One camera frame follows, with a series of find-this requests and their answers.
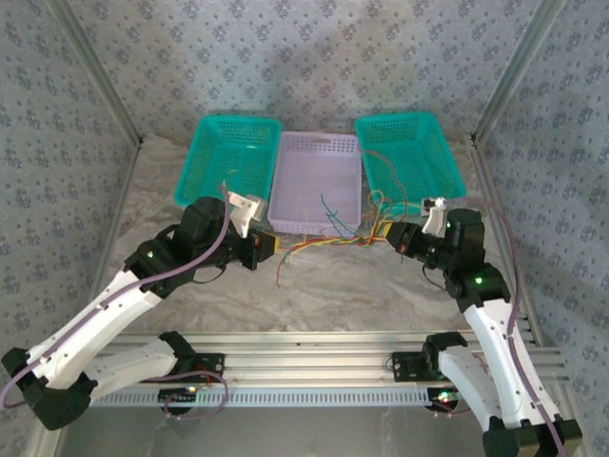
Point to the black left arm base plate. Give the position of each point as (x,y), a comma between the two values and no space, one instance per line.
(211,364)

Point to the lavender perforated plastic basket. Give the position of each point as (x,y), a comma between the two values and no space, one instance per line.
(314,176)

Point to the black controller board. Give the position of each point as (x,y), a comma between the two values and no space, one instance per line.
(176,397)
(445,397)

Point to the aluminium frame post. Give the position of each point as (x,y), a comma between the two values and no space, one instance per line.
(98,66)
(517,66)

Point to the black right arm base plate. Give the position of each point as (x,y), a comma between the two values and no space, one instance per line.
(404,366)

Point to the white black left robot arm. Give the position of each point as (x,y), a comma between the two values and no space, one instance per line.
(95,333)

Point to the aluminium mounting rail beam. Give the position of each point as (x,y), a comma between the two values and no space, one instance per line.
(304,357)

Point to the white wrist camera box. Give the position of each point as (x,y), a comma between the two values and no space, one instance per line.
(435,219)
(242,209)

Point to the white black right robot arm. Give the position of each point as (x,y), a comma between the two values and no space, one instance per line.
(495,343)

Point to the teal perforated plastic basket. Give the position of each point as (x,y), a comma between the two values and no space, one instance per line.
(418,157)
(223,162)

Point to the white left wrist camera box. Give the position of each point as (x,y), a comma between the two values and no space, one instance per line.
(242,209)

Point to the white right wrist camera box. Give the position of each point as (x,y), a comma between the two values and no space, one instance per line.
(435,219)

